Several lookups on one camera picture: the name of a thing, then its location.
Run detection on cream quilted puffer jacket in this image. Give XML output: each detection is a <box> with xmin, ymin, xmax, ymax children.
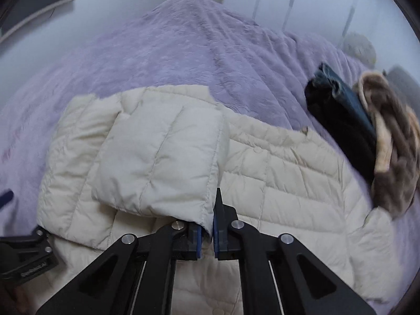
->
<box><xmin>29</xmin><ymin>85</ymin><xmax>402</xmax><ymax>308</ymax></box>

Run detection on brown and cream fleece garment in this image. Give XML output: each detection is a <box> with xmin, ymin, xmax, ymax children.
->
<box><xmin>353</xmin><ymin>71</ymin><xmax>419</xmax><ymax>218</ymax></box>

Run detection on purple fleece bed blanket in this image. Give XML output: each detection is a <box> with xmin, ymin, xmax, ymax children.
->
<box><xmin>1</xmin><ymin>0</ymin><xmax>415</xmax><ymax>314</ymax></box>

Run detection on folded dark blue jeans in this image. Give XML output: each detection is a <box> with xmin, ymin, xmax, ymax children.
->
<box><xmin>305</xmin><ymin>63</ymin><xmax>377</xmax><ymax>184</ymax></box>

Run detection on grey quilted headboard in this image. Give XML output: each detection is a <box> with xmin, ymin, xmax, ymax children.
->
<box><xmin>386</xmin><ymin>65</ymin><xmax>420</xmax><ymax>117</ymax></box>

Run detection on round floral cushion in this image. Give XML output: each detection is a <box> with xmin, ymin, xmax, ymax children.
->
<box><xmin>341</xmin><ymin>32</ymin><xmax>377</xmax><ymax>68</ymax></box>

